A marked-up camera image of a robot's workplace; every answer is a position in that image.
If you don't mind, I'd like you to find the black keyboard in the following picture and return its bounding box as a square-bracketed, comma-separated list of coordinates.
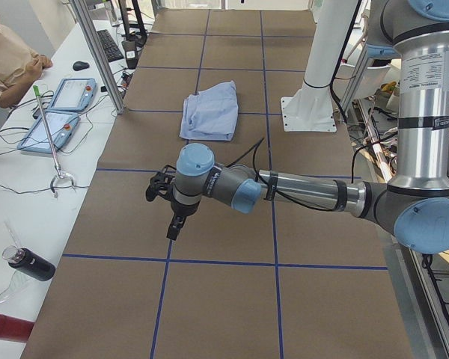
[97, 29, 123, 62]

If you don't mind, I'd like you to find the grey aluminium frame post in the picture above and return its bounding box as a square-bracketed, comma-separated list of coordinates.
[70, 0, 124, 114]

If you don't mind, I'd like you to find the black water bottle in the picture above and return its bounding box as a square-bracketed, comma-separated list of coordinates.
[2, 245, 55, 281]

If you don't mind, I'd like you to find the black camera cable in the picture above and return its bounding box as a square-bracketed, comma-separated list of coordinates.
[224, 136, 362, 212]

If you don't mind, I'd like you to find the red bottle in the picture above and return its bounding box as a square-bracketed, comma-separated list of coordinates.
[0, 313, 34, 343]

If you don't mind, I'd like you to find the teach pendant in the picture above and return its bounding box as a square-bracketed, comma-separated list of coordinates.
[48, 78, 97, 112]
[16, 111, 82, 156]

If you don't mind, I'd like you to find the light blue striped shirt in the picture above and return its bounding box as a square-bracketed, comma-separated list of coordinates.
[180, 81, 239, 141]

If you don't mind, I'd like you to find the lower teach pendant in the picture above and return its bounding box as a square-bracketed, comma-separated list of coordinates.
[16, 111, 82, 156]

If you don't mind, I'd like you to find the upper teach pendant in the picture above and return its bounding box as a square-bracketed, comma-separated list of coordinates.
[48, 78, 97, 112]

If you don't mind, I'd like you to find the grabber stick green tip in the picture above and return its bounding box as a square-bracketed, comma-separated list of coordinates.
[32, 85, 76, 198]

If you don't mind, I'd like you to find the black computer mouse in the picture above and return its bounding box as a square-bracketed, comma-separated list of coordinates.
[72, 61, 90, 71]

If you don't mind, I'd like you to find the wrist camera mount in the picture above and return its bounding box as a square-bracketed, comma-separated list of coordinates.
[145, 165, 176, 202]

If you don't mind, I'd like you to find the seated person beige shirt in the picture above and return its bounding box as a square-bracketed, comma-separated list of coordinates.
[0, 23, 53, 108]

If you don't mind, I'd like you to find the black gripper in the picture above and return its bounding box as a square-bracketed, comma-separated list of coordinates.
[166, 200, 199, 240]

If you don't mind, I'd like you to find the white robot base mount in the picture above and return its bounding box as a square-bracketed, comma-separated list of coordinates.
[281, 0, 361, 133]

